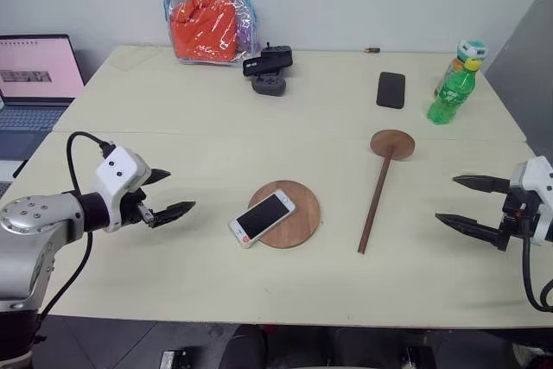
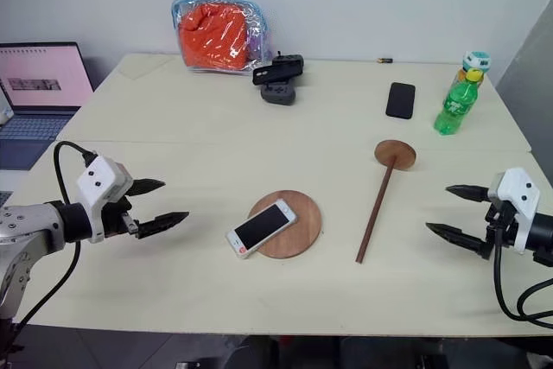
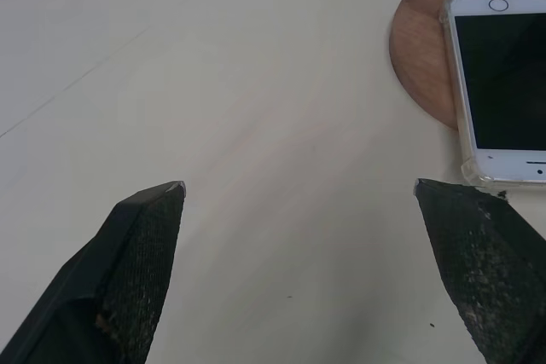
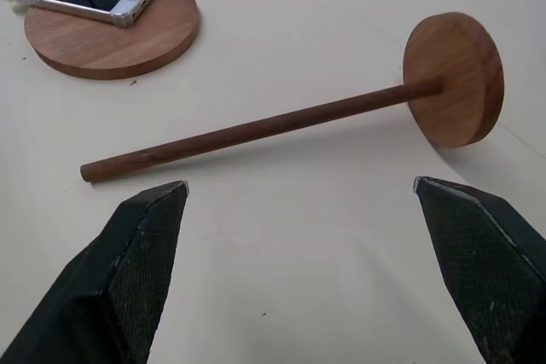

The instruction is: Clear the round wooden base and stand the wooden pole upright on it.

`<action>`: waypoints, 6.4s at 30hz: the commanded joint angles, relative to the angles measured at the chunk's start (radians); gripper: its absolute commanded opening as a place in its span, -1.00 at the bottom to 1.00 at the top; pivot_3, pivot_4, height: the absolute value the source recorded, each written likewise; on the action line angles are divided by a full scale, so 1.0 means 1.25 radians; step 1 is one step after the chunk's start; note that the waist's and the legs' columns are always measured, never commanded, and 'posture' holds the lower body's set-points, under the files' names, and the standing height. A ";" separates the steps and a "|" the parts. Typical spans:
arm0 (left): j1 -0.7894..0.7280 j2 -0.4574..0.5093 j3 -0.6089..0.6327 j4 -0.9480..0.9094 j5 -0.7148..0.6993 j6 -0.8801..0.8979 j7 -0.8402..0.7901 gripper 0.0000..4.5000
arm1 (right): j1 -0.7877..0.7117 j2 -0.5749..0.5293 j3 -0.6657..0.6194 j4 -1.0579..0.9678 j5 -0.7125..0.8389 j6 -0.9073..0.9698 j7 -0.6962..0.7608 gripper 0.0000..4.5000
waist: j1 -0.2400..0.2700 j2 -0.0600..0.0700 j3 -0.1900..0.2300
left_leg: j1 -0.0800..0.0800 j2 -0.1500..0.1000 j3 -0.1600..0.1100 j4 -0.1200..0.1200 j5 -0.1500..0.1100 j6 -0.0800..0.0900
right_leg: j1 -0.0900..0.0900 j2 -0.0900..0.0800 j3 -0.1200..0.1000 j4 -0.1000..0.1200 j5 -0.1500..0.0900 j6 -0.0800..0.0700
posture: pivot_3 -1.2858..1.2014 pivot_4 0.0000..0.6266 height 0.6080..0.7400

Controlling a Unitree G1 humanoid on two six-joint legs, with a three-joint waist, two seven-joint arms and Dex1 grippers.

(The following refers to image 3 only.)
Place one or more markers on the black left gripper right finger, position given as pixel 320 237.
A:
pixel 482 270

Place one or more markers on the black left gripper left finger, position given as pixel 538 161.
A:
pixel 128 270

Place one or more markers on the white smartphone in clear case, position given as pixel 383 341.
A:
pixel 499 91

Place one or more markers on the round wooden base disc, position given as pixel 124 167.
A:
pixel 420 48

